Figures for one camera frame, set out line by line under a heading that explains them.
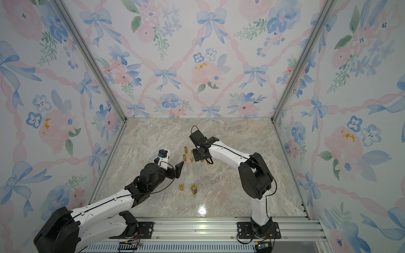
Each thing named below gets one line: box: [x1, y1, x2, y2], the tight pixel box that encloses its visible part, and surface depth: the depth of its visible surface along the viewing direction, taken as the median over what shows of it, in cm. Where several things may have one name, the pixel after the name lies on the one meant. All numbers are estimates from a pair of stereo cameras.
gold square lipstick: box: [191, 185, 198, 195], surface depth 84 cm
